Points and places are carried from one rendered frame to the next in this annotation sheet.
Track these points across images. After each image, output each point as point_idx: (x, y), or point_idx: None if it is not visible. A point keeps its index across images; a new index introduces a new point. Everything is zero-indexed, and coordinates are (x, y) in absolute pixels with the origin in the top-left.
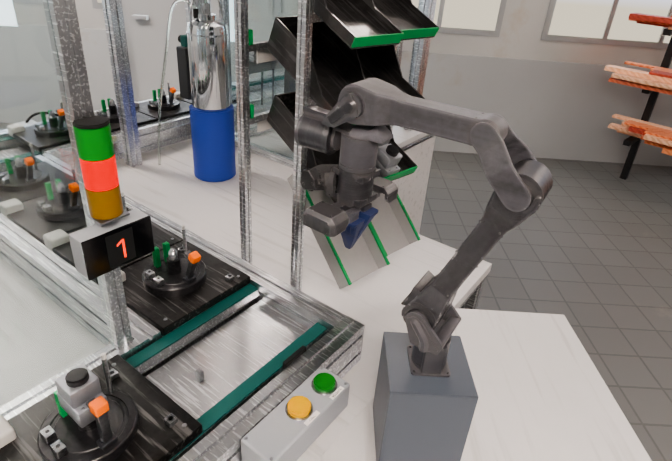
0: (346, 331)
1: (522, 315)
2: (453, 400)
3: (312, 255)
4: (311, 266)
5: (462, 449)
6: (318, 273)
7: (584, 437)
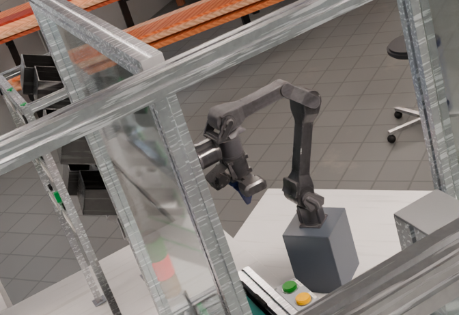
0: (249, 275)
1: (258, 207)
2: (341, 218)
3: (123, 309)
4: (138, 311)
5: (354, 243)
6: (150, 307)
7: (357, 208)
